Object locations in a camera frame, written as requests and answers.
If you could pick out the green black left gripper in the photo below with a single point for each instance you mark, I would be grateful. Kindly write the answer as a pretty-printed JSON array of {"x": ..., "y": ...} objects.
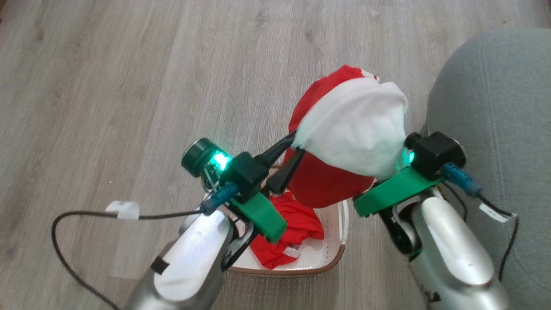
[{"x": 258, "y": 215}]

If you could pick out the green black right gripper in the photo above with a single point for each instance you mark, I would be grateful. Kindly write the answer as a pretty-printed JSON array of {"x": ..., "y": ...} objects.
[{"x": 387, "y": 193}]

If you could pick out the plain red garment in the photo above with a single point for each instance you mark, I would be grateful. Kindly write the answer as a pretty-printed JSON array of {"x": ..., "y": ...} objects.
[{"x": 297, "y": 224}]

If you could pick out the red and white garment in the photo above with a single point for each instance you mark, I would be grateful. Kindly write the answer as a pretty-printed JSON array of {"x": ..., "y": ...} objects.
[{"x": 353, "y": 125}]

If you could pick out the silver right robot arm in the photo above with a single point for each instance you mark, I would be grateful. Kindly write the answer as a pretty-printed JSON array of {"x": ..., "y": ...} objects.
[{"x": 447, "y": 254}]

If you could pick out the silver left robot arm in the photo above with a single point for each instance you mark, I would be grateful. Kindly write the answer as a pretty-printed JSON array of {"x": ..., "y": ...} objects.
[{"x": 193, "y": 258}]

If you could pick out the cream laundry basket brown rim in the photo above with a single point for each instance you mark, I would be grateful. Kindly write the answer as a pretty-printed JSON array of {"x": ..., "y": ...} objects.
[{"x": 331, "y": 232}]

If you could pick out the grey fabric sofa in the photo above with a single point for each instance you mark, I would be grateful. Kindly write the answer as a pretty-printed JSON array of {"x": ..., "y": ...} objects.
[{"x": 508, "y": 107}]

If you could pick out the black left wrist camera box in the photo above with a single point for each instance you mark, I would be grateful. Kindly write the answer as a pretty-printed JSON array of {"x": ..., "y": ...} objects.
[{"x": 245, "y": 174}]

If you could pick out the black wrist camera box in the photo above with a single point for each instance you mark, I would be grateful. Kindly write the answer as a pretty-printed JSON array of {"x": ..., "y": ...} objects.
[
  {"x": 434, "y": 153},
  {"x": 245, "y": 174}
]

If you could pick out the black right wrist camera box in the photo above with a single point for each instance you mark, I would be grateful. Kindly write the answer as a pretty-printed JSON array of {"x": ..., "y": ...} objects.
[{"x": 434, "y": 153}]

